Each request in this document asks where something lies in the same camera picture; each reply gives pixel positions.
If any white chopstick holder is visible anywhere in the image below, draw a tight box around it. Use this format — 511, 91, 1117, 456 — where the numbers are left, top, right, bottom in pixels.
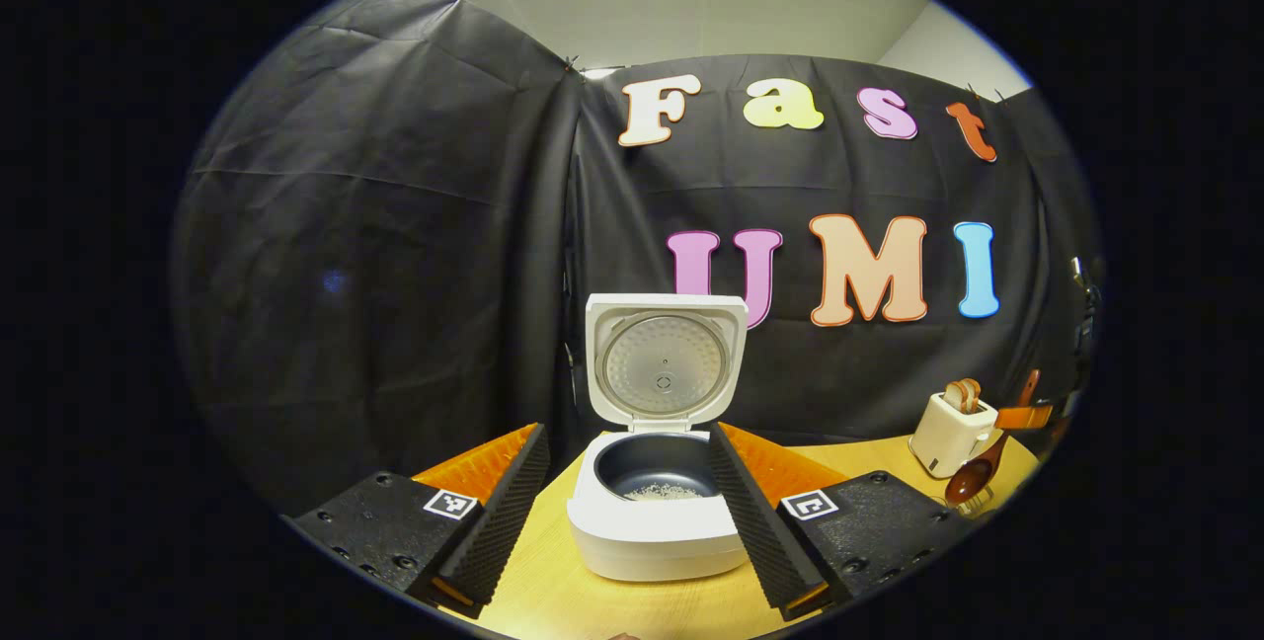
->
908, 391, 1000, 479

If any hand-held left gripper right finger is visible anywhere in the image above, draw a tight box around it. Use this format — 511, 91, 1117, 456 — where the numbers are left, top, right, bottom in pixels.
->
707, 421, 974, 623

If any white rice cooker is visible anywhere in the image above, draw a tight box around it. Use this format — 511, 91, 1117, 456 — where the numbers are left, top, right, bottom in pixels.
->
566, 292, 751, 582

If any black backdrop cloth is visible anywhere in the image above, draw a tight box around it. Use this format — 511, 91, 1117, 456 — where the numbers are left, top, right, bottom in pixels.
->
170, 0, 1105, 518

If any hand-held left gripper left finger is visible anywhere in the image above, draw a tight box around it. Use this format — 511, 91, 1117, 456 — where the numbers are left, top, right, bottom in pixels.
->
281, 421, 552, 621

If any dark wooden spoon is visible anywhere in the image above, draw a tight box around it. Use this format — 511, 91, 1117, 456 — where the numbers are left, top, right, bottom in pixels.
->
945, 368, 1043, 508

